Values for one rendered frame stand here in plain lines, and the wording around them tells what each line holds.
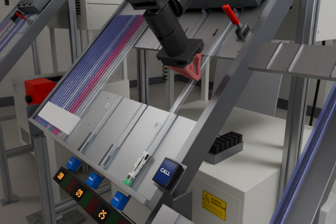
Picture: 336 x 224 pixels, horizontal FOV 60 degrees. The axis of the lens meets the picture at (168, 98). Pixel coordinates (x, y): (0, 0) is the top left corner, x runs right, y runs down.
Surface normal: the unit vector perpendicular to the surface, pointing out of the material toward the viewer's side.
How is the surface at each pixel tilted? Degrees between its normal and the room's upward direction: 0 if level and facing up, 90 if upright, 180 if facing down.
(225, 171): 0
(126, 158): 45
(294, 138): 90
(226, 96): 90
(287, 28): 90
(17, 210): 0
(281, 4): 90
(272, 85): 81
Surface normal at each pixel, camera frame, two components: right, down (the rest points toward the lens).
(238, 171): 0.00, -0.97
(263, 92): -0.81, 0.00
